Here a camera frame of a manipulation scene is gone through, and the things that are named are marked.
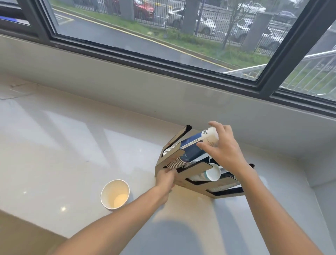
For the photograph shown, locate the person's left hand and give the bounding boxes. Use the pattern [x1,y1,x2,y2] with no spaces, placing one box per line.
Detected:
[154,168,176,206]

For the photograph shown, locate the metal stair railing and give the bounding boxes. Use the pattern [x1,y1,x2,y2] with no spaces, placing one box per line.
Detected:
[222,49,336,98]

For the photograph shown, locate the black metal fence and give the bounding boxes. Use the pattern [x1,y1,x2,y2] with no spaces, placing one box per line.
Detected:
[72,0,286,56]

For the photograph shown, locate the white car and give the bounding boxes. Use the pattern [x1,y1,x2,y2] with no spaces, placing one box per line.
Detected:
[237,2,267,15]
[163,6,217,36]

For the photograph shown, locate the metal cup holder rack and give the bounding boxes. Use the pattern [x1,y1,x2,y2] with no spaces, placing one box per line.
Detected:
[155,125,256,199]

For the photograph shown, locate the person's right forearm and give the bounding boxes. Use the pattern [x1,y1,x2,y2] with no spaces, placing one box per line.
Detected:
[235,162,324,255]

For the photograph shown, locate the thin tree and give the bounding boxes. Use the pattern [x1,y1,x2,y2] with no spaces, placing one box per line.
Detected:
[222,0,252,50]

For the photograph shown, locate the person's left forearm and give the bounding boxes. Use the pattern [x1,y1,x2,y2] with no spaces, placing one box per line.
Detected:
[52,185,170,255]

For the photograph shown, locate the white paper cup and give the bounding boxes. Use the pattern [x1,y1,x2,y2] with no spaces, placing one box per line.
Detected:
[100,179,131,211]
[188,163,222,182]

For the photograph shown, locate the dark window frame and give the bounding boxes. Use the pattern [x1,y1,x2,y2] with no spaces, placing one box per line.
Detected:
[0,0,336,119]

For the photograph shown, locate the grey concrete pillar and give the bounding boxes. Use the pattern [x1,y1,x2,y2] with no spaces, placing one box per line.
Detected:
[241,12,274,53]
[181,0,202,35]
[119,0,135,21]

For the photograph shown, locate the silver car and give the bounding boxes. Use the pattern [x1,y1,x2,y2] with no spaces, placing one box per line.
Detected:
[230,15,283,51]

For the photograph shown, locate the stack of blue paper cups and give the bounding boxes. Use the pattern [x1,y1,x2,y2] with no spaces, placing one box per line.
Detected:
[162,127,219,170]

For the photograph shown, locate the red car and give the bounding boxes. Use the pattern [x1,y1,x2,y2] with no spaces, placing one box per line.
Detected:
[132,0,156,22]

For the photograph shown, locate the grey car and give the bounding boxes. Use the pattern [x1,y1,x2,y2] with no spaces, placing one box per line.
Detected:
[271,11,297,25]

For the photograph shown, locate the person's right hand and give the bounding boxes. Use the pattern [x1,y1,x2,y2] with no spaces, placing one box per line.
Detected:
[196,121,250,174]

